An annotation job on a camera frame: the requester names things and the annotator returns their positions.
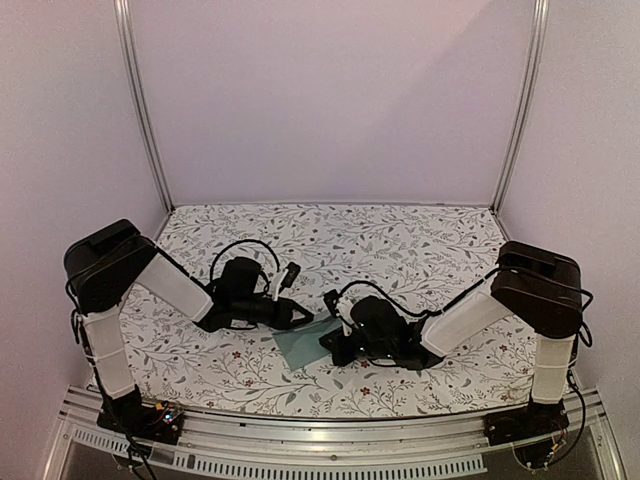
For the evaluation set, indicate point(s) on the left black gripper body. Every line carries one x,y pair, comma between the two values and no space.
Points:
246,311

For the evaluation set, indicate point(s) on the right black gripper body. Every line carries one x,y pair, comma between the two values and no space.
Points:
344,357

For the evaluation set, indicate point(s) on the teal blue envelope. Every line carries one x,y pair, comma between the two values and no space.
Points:
301,347

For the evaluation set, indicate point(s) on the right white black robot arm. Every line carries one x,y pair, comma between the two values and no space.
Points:
541,288

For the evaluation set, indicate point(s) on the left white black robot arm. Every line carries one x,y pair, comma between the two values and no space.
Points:
103,268

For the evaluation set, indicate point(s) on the floral patterned table mat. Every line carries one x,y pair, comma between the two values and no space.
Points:
421,256

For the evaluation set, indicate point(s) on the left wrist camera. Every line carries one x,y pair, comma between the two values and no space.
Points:
284,280

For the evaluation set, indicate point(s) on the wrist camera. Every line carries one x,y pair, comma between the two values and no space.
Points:
284,280
336,305

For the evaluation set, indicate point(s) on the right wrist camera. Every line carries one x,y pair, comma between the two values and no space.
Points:
336,305

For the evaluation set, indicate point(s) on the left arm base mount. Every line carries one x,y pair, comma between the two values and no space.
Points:
161,423

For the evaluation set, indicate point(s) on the left aluminium frame post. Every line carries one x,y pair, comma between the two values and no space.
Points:
134,77

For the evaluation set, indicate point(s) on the aluminium frame post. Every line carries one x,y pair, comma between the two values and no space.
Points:
525,99
134,77

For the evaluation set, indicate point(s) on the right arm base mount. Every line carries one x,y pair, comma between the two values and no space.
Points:
531,420

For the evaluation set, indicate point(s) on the front aluminium rail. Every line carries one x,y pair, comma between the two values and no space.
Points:
231,445

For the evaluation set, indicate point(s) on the right aluminium frame post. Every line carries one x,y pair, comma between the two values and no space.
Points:
525,99

